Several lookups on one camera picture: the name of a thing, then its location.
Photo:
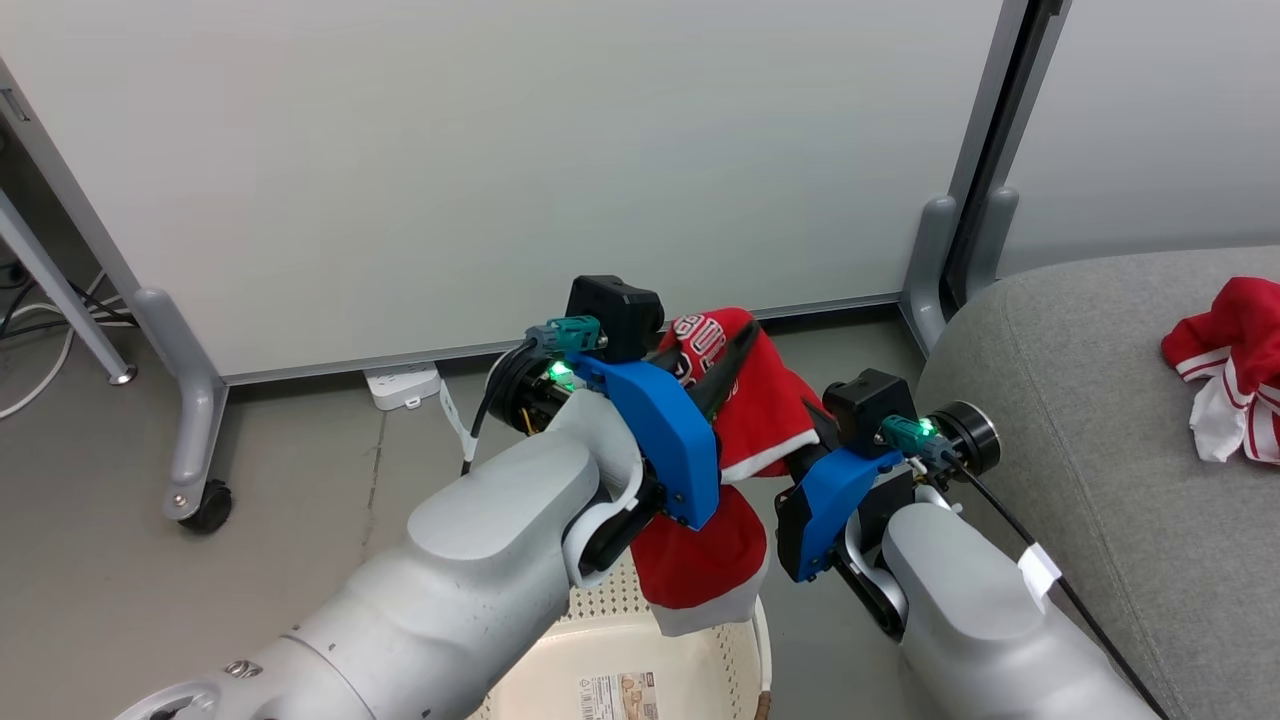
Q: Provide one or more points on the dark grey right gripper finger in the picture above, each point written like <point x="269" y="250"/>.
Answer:
<point x="815" y="450"/>

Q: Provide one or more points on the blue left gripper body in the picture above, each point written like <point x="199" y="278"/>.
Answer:
<point x="665" y="430"/>

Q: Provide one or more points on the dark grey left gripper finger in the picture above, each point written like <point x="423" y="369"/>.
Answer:
<point x="728" y="368"/>
<point x="670" y="354"/>

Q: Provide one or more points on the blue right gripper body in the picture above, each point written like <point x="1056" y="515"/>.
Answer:
<point x="825" y="500"/>

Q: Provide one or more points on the red basketball jersey with print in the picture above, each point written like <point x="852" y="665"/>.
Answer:
<point x="760" y="410"/>

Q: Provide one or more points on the red and white striped shorts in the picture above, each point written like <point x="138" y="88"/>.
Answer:
<point x="1235" y="340"/>

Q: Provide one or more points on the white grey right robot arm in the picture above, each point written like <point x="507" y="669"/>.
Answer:
<point x="960" y="620"/>

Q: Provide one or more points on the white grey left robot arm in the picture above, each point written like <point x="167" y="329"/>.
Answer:
<point x="450" y="580"/>

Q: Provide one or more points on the grey fabric sofa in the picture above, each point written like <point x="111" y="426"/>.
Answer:
<point x="1120" y="420"/>

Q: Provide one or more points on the grey curved partition foot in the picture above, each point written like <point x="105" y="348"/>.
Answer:
<point x="992" y="235"/>
<point x="932" y="270"/>

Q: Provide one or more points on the white partition panel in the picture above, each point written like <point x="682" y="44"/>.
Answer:
<point x="500" y="170"/>
<point x="1160" y="120"/>

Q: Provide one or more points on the beige perforated laundry basket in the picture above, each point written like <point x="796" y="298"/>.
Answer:
<point x="555" y="665"/>

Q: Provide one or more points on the white power strip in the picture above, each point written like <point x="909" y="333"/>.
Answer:
<point x="400" y="385"/>

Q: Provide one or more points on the printed paper label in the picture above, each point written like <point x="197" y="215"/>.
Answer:
<point x="618" y="698"/>

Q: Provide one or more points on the grey table leg with caster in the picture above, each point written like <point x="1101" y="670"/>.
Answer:
<point x="195" y="410"/>

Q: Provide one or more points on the grey metal table leg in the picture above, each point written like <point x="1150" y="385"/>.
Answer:
<point x="60" y="285"/>

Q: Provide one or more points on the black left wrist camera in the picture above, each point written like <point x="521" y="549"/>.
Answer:
<point x="618" y="315"/>

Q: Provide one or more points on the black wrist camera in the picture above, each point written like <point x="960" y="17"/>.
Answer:
<point x="868" y="405"/>
<point x="618" y="315"/>

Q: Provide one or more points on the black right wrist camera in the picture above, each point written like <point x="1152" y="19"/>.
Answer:
<point x="868" y="405"/>

